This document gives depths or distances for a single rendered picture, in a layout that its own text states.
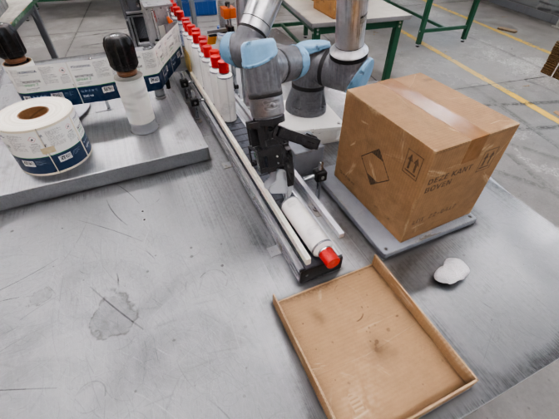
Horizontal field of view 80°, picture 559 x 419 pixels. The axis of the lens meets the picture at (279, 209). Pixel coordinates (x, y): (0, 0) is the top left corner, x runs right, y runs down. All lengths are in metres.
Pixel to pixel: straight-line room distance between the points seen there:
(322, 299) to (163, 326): 0.34
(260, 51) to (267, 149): 0.19
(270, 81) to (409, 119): 0.31
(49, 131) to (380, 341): 0.97
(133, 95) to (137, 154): 0.18
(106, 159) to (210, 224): 0.41
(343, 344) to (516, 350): 0.34
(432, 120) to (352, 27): 0.39
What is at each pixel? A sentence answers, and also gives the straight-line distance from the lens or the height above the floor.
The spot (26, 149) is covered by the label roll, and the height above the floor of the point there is 0.97.
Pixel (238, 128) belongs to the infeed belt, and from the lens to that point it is 1.19.
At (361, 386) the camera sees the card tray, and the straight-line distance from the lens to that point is 0.70.
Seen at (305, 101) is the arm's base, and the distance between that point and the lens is 1.21.
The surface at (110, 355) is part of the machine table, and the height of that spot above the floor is 0.83.
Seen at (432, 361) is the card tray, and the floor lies 0.83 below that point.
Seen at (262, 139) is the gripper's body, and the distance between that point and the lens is 0.76.
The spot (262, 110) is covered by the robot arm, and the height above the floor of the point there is 1.14.
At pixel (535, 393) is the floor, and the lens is 1.86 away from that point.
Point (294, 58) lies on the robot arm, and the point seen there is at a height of 1.21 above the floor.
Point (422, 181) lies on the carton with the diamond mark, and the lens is 0.75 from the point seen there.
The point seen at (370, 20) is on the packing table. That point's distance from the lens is 2.88.
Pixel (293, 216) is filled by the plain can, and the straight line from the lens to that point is 0.79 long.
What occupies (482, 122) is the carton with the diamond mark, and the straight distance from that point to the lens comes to 0.85.
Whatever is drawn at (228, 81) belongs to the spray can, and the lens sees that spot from 1.16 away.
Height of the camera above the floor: 1.48
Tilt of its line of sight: 44 degrees down
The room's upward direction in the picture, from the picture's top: straight up
